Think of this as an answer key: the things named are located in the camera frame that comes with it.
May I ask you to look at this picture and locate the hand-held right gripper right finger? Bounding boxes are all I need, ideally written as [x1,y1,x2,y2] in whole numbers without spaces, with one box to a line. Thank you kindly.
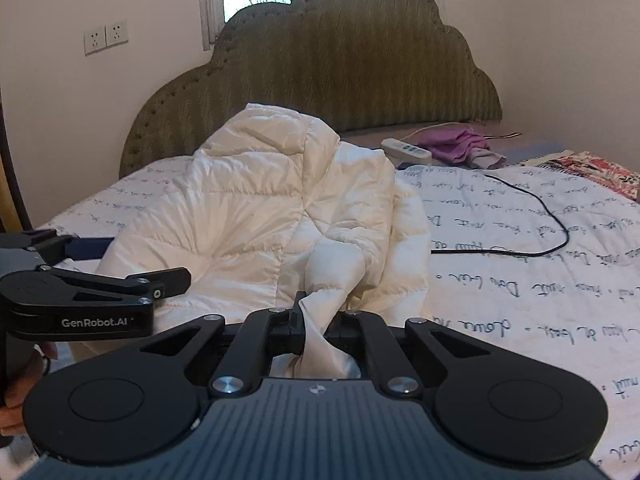
[327,310,494,399]

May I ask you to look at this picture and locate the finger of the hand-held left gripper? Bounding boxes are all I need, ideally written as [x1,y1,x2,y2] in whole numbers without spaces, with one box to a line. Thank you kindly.
[49,266,193,307]
[22,228,117,267]

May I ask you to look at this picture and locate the purple cloth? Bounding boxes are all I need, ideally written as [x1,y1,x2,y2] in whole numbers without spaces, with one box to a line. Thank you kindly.
[416,128,507,170]

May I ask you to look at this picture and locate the green upholstered headboard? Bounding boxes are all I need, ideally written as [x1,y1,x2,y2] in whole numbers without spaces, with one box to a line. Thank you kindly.
[119,0,503,180]

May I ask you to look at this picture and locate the white wall socket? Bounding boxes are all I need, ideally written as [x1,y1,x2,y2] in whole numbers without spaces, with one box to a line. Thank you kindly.
[104,20,129,49]
[83,26,107,56]

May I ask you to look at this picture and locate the white power strip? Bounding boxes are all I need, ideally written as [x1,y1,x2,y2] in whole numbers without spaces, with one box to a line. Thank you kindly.
[380,138,433,168]

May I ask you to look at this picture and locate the red floral cloth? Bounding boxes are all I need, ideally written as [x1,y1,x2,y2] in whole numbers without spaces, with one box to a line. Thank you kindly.
[519,150,640,199]

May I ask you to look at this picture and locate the white hooded puffer jacket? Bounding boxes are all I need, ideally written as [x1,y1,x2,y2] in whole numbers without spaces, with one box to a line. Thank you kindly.
[95,102,434,382]

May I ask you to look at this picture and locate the long black cable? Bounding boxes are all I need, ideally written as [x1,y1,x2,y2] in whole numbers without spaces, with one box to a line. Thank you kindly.
[431,170,571,259]

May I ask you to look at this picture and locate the white script-print bed sheet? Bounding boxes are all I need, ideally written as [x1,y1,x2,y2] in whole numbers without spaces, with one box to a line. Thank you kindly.
[37,154,640,480]

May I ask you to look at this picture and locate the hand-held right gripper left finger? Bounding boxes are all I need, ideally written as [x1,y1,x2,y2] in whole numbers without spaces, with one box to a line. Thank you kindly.
[137,290,311,399]

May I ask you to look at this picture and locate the person's left hand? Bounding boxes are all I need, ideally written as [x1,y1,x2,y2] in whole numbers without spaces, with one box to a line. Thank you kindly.
[0,343,59,437]

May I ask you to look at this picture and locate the white cable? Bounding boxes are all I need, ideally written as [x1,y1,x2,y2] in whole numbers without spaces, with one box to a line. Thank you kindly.
[402,121,473,142]

